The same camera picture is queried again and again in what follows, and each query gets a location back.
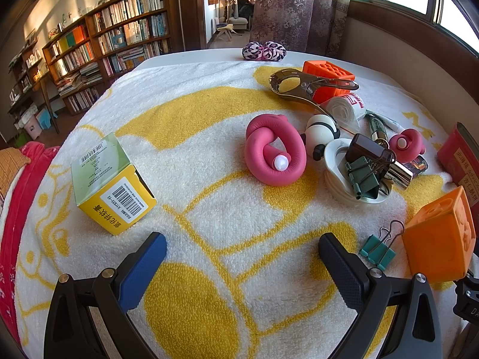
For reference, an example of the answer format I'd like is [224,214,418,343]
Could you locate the teal binder clip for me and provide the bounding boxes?
[359,220,405,272]

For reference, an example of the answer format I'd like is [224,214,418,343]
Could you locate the orange duck rubber cube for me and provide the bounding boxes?
[402,186,476,284]

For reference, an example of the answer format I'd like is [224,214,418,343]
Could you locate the dark green binder clip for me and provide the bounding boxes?
[345,156,380,199]

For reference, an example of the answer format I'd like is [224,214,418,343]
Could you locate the white round lid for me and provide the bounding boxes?
[323,139,389,208]

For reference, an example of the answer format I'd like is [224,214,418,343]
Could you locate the green yellow medicine box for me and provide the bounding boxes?
[71,133,157,235]

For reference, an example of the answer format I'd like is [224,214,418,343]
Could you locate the brown gold perfume bottle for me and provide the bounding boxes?
[345,134,413,190]

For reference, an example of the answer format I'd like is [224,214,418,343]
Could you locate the clear black lighter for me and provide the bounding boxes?
[404,156,429,178]

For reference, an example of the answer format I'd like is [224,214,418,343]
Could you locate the small pink foam curler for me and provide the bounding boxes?
[389,128,426,164]

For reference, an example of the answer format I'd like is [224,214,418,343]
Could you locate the large pink foam curler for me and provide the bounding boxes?
[244,113,307,186]

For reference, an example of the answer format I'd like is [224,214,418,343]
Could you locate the green gold tube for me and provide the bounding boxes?
[365,113,389,148]

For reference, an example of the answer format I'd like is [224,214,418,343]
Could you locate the panda figurine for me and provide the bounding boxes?
[301,114,340,161]

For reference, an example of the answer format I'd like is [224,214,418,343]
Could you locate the large metal clamp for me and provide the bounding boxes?
[269,68,360,115]

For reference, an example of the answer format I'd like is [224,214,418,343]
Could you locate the red tin box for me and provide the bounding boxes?
[438,122,479,230]

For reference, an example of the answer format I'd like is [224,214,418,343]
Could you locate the white yellow towel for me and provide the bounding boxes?
[15,61,453,358]

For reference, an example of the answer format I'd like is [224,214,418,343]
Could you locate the white green ointment tube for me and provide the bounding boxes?
[365,109,405,134]

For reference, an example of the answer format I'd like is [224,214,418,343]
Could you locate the red blanket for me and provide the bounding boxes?
[1,142,59,343]

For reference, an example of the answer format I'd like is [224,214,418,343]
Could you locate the white red roll package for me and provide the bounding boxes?
[324,92,366,130]

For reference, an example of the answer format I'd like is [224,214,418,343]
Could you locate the orange woven cushion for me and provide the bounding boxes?
[0,147,31,199]

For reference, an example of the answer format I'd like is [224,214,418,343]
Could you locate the orange studded rubber cube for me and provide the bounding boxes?
[302,60,356,105]

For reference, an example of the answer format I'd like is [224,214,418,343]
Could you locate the pink storage bin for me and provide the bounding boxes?
[24,115,42,140]

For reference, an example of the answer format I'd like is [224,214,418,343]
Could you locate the pink leopard scrunchie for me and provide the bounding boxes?
[242,41,287,62]

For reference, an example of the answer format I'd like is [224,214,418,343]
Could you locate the small wooden shelf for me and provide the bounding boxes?
[8,34,59,133]

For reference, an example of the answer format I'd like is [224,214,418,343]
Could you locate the wooden bookshelf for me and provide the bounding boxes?
[42,0,184,115]

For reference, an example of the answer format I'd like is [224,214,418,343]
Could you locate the purple patterned curtain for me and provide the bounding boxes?
[250,0,350,57]

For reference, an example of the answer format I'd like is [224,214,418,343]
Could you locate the wooden stool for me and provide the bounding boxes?
[215,24,242,41]

